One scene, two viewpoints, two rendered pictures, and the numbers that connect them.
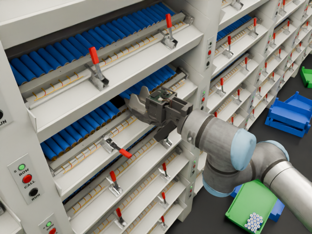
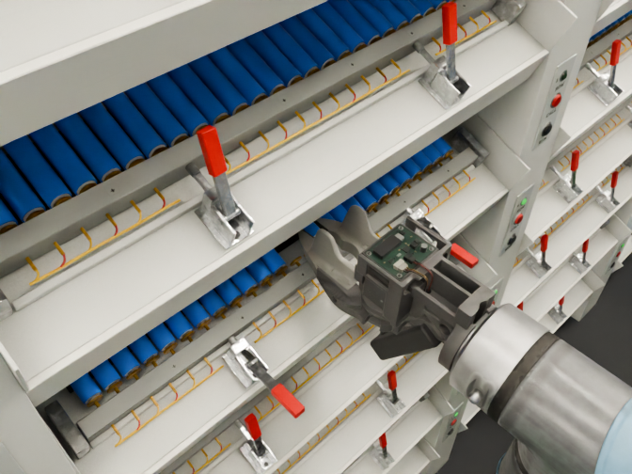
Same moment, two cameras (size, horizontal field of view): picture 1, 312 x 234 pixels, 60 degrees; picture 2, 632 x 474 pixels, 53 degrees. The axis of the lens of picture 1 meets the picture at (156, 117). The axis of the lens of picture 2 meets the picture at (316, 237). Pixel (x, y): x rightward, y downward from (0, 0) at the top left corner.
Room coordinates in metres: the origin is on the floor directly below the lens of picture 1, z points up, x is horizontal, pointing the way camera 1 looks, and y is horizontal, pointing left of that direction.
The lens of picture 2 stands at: (0.19, 0.01, 1.50)
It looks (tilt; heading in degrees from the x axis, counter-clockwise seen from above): 46 degrees down; 8
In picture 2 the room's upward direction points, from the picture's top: straight up
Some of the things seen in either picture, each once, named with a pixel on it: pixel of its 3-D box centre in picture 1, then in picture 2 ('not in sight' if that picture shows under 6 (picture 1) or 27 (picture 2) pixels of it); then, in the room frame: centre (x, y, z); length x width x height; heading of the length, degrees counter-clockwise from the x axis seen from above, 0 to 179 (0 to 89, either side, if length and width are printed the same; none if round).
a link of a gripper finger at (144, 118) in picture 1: (146, 114); (355, 290); (0.59, 0.03, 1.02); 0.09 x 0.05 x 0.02; 57
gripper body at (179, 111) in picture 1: (169, 112); (422, 296); (0.57, -0.04, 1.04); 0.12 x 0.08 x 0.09; 53
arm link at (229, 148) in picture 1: (226, 143); (582, 423); (0.47, -0.17, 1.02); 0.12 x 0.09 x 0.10; 53
